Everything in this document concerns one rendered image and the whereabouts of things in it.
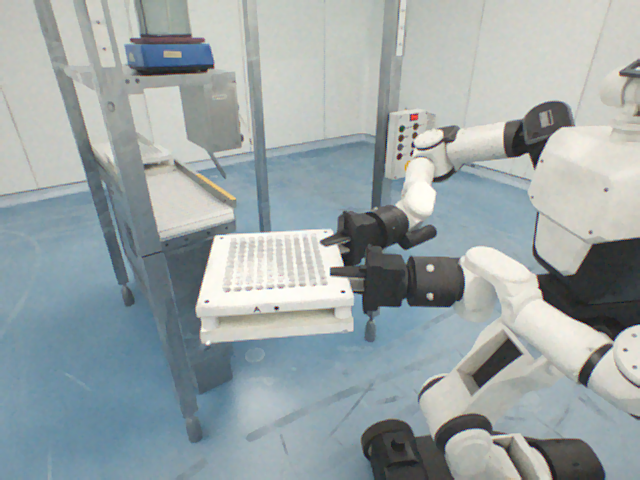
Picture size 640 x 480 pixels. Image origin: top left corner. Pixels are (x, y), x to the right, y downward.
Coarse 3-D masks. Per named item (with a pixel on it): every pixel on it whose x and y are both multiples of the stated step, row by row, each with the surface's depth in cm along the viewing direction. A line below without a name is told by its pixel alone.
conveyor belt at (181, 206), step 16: (144, 144) 212; (160, 176) 164; (176, 176) 164; (160, 192) 147; (176, 192) 147; (192, 192) 147; (208, 192) 146; (160, 208) 133; (176, 208) 133; (192, 208) 133; (208, 208) 133; (224, 208) 133; (160, 224) 122; (176, 224) 122; (192, 224) 125; (208, 224) 128; (160, 240) 121
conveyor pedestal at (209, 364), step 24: (120, 216) 215; (168, 264) 138; (192, 264) 144; (144, 288) 212; (192, 288) 148; (192, 312) 152; (192, 336) 156; (192, 360) 161; (216, 360) 171; (216, 384) 177
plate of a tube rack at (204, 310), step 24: (216, 240) 77; (216, 264) 69; (264, 264) 69; (336, 264) 69; (216, 288) 62; (264, 288) 62; (288, 288) 62; (312, 288) 62; (336, 288) 62; (216, 312) 58; (240, 312) 59; (264, 312) 59
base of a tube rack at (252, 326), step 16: (224, 320) 62; (240, 320) 62; (256, 320) 62; (272, 320) 62; (288, 320) 62; (304, 320) 62; (320, 320) 62; (336, 320) 62; (352, 320) 62; (208, 336) 60; (224, 336) 61; (240, 336) 61; (256, 336) 61; (272, 336) 62
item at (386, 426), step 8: (376, 424) 139; (384, 424) 138; (392, 424) 138; (400, 424) 139; (408, 424) 142; (368, 432) 139; (376, 432) 137; (384, 432) 136; (408, 432) 138; (368, 440) 137; (368, 448) 139; (368, 456) 141
